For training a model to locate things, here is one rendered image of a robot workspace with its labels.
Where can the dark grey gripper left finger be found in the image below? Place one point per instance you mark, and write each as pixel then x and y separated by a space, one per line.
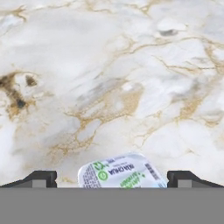
pixel 40 176

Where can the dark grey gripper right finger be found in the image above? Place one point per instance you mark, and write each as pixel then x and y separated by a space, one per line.
pixel 181 176

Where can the white yogurt cup green print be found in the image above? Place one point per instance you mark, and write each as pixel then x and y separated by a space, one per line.
pixel 122 172

